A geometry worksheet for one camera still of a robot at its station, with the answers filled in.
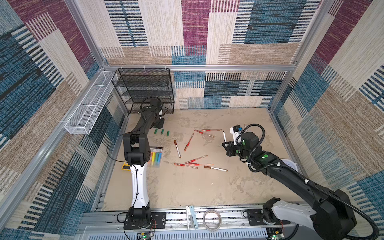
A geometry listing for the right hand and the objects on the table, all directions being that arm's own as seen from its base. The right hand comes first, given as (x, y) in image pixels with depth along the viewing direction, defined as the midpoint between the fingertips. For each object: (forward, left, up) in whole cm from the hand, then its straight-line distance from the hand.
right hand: (225, 146), depth 82 cm
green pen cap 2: (+22, +40, -15) cm, 48 cm away
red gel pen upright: (+12, +21, -15) cm, 28 cm away
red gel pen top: (+23, +7, -15) cm, 28 cm away
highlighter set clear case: (+1, +41, -14) cm, 43 cm away
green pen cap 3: (+23, +44, -14) cm, 52 cm away
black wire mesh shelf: (+45, +57, +9) cm, 74 cm away
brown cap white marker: (+8, +28, -15) cm, 33 cm away
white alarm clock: (-4, -40, -13) cm, 42 cm away
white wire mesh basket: (+20, +85, +3) cm, 87 cm away
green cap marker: (+3, 0, +4) cm, 5 cm away
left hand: (+23, +42, -9) cm, 49 cm away
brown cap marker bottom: (-6, +4, -15) cm, 16 cm away
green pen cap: (+21, +35, -16) cm, 44 cm away
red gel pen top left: (+18, +7, -15) cm, 25 cm away
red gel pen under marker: (0, +18, -16) cm, 24 cm away
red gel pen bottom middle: (-3, +15, -15) cm, 22 cm away
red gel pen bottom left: (-3, +24, -15) cm, 28 cm away
